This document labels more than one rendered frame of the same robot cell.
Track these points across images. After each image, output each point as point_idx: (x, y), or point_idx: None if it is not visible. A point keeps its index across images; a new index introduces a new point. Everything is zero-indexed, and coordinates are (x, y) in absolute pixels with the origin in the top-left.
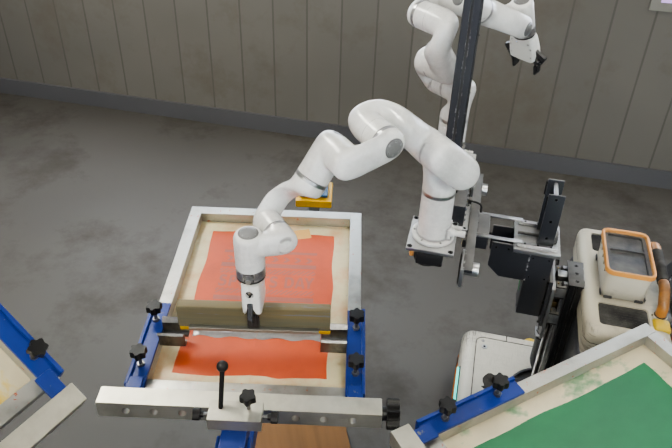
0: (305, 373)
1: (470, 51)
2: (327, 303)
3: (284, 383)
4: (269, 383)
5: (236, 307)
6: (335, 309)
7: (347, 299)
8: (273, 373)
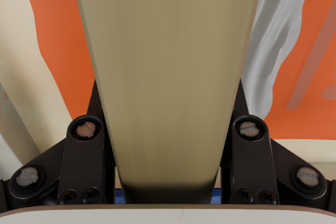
0: (83, 107)
1: None
2: (328, 134)
3: (30, 69)
4: (11, 32)
5: (112, 108)
6: (300, 146)
7: (326, 161)
8: (56, 39)
